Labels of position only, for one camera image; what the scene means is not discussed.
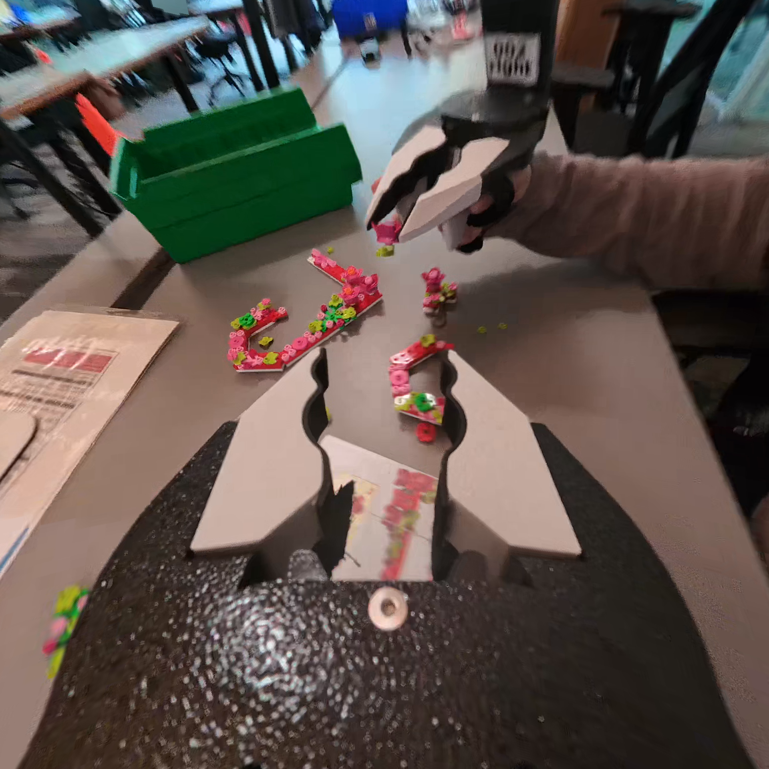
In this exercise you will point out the small white black object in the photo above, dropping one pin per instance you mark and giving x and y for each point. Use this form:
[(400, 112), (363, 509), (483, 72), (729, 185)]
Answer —
[(370, 51)]

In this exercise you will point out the bent red lego flower strip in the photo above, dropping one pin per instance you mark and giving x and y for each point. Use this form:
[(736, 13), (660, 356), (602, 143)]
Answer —
[(399, 378)]

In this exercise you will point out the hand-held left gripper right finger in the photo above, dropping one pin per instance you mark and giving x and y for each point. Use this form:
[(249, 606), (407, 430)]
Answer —
[(504, 480)]

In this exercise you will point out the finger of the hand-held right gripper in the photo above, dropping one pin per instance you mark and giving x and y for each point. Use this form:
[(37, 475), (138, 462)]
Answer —
[(459, 183), (402, 174)]

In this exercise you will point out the lego piece with pink stem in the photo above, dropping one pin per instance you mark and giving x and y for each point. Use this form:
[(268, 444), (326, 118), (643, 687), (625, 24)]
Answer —
[(237, 349)]

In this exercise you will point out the blue storage bin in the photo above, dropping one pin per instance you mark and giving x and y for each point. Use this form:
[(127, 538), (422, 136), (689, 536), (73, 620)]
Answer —
[(369, 18)]

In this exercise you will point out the brown wooden furniture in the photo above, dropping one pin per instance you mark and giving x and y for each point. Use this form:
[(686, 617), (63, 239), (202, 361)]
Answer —
[(577, 36)]

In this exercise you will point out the small magenta lego flower stem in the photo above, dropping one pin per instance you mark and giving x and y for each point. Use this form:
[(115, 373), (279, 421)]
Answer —
[(434, 291)]

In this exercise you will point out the white topped table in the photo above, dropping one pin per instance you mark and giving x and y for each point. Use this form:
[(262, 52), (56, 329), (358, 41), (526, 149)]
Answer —
[(120, 45)]

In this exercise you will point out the long red lego flower strip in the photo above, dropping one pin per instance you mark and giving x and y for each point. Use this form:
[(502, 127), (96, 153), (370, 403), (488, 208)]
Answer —
[(312, 343)]

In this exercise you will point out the green plastic bin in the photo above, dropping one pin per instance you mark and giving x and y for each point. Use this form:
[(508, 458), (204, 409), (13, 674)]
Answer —
[(240, 198)]

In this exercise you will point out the red round lego flower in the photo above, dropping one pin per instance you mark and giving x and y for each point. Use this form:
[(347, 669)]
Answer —
[(425, 432)]

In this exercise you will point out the clear plastic bag with papers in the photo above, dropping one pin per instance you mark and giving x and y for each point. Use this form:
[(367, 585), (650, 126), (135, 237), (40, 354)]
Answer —
[(90, 360)]

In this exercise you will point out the magenta lego flower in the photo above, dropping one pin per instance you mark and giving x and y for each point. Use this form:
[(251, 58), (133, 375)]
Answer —
[(387, 231)]

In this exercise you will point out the person's right hand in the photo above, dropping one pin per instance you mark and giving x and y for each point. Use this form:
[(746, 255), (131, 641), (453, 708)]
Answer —
[(521, 180)]

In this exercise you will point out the brown topped table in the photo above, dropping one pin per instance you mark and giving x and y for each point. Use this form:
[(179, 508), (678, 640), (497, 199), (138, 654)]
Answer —
[(36, 90)]

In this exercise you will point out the black chair frame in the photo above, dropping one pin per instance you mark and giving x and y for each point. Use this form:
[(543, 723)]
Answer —
[(679, 78)]

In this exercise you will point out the blurry lime pink lego piece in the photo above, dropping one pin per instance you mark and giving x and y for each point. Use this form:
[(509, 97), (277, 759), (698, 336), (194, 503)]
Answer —
[(63, 619)]

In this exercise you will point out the person's right forearm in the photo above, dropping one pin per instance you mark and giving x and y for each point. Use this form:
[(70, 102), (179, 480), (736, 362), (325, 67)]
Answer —
[(631, 216)]

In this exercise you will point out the orange red object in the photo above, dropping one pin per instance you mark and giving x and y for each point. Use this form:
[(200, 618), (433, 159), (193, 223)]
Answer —
[(96, 126)]

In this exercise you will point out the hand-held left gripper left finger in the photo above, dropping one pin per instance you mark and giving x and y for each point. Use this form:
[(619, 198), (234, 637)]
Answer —
[(258, 474)]

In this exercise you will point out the black office chair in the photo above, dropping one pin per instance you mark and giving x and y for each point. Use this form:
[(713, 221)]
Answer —
[(222, 57)]

